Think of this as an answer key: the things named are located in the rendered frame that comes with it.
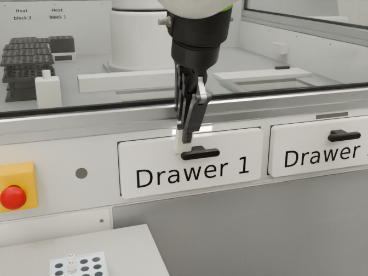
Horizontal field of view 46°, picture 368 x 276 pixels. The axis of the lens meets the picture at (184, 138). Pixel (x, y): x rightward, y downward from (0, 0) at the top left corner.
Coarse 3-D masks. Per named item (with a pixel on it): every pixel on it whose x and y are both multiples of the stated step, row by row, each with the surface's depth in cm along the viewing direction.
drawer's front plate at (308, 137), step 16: (272, 128) 89; (288, 128) 89; (304, 128) 90; (320, 128) 91; (336, 128) 92; (352, 128) 94; (272, 144) 90; (288, 144) 90; (304, 144) 91; (320, 144) 92; (336, 144) 94; (352, 144) 95; (272, 160) 90; (288, 160) 91; (304, 160) 93; (320, 160) 94; (336, 160) 95; (352, 160) 97; (272, 176) 92
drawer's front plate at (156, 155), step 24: (120, 144) 80; (144, 144) 80; (168, 144) 82; (192, 144) 83; (216, 144) 85; (240, 144) 86; (120, 168) 80; (144, 168) 82; (168, 168) 83; (216, 168) 87; (240, 168) 88; (144, 192) 83; (168, 192) 85
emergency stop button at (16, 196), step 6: (12, 186) 71; (6, 192) 70; (12, 192) 70; (18, 192) 70; (24, 192) 71; (0, 198) 70; (6, 198) 70; (12, 198) 70; (18, 198) 71; (24, 198) 71; (6, 204) 70; (12, 204) 71; (18, 204) 71
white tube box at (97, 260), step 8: (80, 256) 69; (88, 256) 70; (96, 256) 70; (104, 256) 69; (56, 264) 68; (64, 264) 68; (80, 264) 68; (88, 264) 68; (96, 264) 68; (104, 264) 68; (56, 272) 66; (64, 272) 66; (80, 272) 66; (88, 272) 66; (96, 272) 66; (104, 272) 66
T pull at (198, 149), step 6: (192, 150) 81; (198, 150) 81; (204, 150) 81; (210, 150) 81; (216, 150) 81; (186, 156) 80; (192, 156) 80; (198, 156) 80; (204, 156) 81; (210, 156) 81; (216, 156) 82
